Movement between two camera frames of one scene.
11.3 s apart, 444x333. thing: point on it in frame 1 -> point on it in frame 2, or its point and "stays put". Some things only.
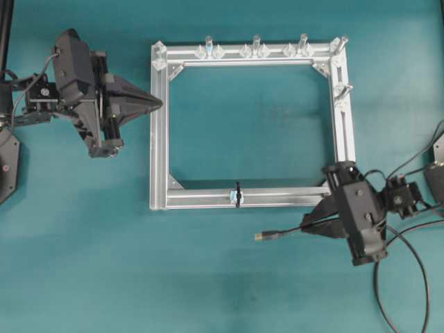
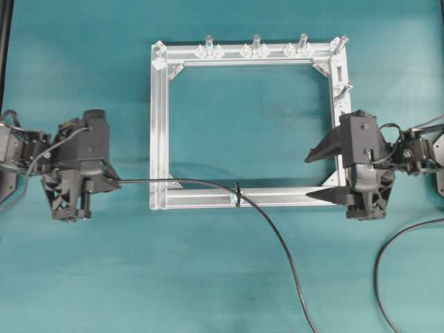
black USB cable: (265, 235) -> (257, 209)
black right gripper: (328, 223) -> (368, 165)
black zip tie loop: (238, 195) stays put
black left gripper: (102, 134) -> (71, 181)
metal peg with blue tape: (209, 46) stays put
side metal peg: (340, 93) stays put
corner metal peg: (338, 43) stays put
